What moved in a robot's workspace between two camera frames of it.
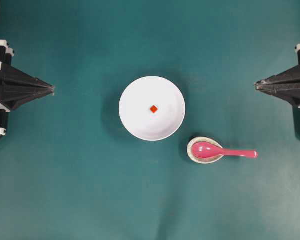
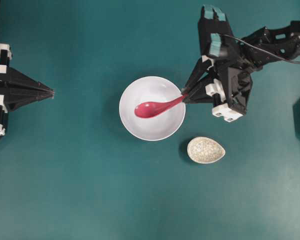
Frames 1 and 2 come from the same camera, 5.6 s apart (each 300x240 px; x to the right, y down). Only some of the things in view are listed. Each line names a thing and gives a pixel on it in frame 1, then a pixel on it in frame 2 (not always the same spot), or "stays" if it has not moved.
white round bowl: x=139 y=98 stays
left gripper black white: x=19 y=88 stays
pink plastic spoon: x=210 y=150 to x=149 y=109
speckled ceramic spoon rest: x=204 y=160 stays
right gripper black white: x=293 y=85 to x=231 y=89
